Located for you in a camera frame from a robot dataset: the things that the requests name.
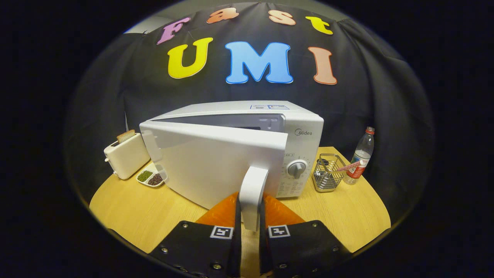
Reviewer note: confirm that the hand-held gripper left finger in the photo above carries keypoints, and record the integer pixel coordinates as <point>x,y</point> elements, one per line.
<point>236,251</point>

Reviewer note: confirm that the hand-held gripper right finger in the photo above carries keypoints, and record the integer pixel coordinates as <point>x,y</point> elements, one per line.
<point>264,251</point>

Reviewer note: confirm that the white toaster oven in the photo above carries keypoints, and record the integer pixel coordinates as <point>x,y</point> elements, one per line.
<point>212,162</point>

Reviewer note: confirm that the cream bread toaster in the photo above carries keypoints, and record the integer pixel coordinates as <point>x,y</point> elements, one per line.
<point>127,158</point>

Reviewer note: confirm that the white divided dish with beans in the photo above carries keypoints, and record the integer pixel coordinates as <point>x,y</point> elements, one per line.
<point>151,177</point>

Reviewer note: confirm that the red checkered stick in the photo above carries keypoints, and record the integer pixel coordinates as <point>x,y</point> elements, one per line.
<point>349,166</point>

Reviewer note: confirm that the clear plastic water bottle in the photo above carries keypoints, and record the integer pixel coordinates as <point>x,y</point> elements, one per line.
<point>361,154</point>

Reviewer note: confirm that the toasted bread slice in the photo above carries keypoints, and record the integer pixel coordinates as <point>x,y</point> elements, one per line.
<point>126,136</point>

